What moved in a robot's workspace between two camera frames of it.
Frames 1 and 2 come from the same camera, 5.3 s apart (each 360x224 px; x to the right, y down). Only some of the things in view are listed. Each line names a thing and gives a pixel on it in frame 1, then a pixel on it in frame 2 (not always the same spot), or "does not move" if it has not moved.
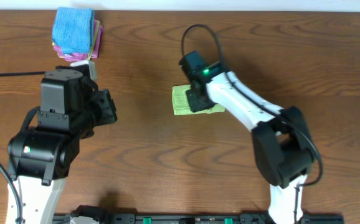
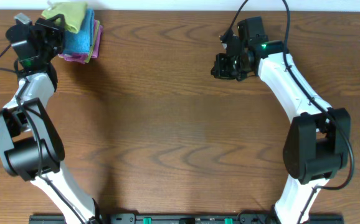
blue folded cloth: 73,29 does not move
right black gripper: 194,107 to 218,69
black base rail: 202,219 does not move
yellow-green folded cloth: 98,23 does not move
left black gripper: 106,106 to 52,34
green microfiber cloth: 181,105 to 73,14
